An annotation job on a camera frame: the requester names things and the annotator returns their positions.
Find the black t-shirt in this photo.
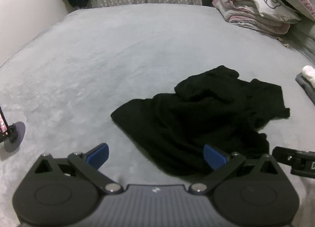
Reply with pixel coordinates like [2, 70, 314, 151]
[111, 66, 290, 176]

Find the grey folded garment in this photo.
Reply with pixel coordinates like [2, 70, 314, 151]
[295, 73, 315, 104]

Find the round phone stand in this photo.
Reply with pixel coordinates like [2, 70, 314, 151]
[4, 121, 26, 153]

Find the white folded garment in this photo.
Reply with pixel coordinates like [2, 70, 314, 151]
[302, 65, 315, 88]

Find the smartphone on stand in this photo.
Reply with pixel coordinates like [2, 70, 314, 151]
[0, 108, 10, 143]

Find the grey quilted bedspread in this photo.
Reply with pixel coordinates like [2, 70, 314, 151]
[286, 17, 314, 65]

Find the folded floral duvet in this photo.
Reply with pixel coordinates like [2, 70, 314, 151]
[212, 0, 301, 36]

